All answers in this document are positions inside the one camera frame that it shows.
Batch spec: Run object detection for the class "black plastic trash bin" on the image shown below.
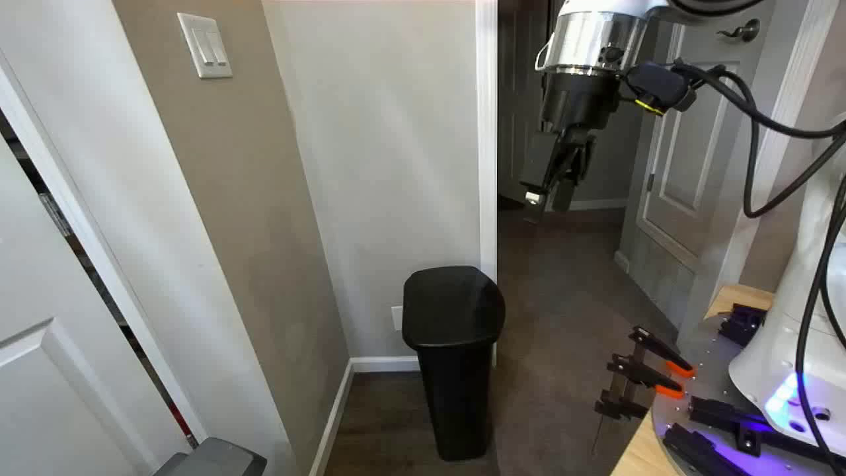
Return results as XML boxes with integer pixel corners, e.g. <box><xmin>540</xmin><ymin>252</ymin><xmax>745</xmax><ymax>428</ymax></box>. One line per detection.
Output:
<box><xmin>401</xmin><ymin>264</ymin><xmax>508</xmax><ymax>463</ymax></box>

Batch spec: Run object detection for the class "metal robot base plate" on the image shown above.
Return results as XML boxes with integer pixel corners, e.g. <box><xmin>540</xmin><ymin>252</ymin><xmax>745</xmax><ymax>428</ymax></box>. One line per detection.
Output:
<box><xmin>651</xmin><ymin>303</ymin><xmax>846</xmax><ymax>476</ymax></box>

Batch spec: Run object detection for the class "grey bin at corner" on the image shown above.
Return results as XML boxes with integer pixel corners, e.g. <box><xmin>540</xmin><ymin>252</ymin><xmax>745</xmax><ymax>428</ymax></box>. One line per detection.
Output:
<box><xmin>154</xmin><ymin>437</ymin><xmax>266</xmax><ymax>476</ymax></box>

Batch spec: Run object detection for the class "white wall light switch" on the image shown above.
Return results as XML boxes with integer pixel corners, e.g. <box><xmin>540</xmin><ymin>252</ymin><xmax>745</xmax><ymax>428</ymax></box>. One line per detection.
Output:
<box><xmin>176</xmin><ymin>12</ymin><xmax>233</xmax><ymax>80</ymax></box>

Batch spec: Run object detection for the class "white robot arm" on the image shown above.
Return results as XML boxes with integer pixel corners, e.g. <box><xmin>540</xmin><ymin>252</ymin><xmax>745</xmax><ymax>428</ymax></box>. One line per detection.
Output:
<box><xmin>524</xmin><ymin>0</ymin><xmax>846</xmax><ymax>447</ymax></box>

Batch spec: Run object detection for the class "black orange clamp upper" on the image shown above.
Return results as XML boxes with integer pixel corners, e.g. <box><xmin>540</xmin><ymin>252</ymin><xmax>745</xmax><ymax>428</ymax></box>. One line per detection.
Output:
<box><xmin>628</xmin><ymin>325</ymin><xmax>694</xmax><ymax>379</ymax></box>

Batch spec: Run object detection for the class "black orange clamp lower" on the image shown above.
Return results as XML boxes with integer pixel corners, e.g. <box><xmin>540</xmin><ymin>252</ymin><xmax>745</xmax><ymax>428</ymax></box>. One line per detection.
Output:
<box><xmin>595</xmin><ymin>354</ymin><xmax>684</xmax><ymax>418</ymax></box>

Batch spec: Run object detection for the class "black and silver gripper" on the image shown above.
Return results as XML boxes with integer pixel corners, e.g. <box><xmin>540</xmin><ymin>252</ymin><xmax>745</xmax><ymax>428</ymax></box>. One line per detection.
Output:
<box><xmin>520</xmin><ymin>0</ymin><xmax>651</xmax><ymax>212</ymax></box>

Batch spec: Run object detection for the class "black orange clamp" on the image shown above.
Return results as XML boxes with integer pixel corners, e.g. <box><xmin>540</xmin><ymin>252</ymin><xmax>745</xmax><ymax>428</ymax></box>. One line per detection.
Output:
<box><xmin>595</xmin><ymin>354</ymin><xmax>684</xmax><ymax>418</ymax></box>
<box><xmin>628</xmin><ymin>325</ymin><xmax>694</xmax><ymax>379</ymax></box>

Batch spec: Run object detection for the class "black bin lid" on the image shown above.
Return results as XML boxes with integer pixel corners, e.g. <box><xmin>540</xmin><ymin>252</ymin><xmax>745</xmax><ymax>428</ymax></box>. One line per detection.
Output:
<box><xmin>401</xmin><ymin>266</ymin><xmax>504</xmax><ymax>350</ymax></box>

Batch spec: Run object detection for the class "white panel door left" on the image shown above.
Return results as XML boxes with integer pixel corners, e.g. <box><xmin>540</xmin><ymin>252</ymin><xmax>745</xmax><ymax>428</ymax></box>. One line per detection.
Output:
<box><xmin>0</xmin><ymin>142</ymin><xmax>188</xmax><ymax>476</ymax></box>

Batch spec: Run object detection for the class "grey panel door with handle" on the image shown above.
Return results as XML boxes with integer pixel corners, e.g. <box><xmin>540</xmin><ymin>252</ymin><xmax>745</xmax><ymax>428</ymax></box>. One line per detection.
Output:
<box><xmin>618</xmin><ymin>0</ymin><xmax>804</xmax><ymax>327</ymax></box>

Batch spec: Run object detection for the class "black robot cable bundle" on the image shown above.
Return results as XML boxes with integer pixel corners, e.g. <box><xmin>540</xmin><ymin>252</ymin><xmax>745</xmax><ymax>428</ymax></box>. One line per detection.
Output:
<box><xmin>669</xmin><ymin>55</ymin><xmax>846</xmax><ymax>471</ymax></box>

